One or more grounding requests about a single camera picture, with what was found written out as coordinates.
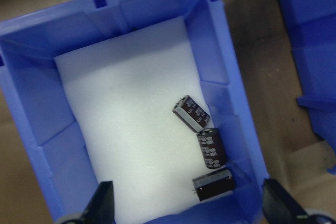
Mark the blue bin with capacitors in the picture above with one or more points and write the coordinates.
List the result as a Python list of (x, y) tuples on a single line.
[(26, 90)]

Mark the white foam liner sheet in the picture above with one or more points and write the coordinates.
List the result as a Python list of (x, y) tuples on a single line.
[(131, 103)]

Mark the blue bin with buttons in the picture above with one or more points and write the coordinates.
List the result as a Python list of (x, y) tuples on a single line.
[(315, 24)]

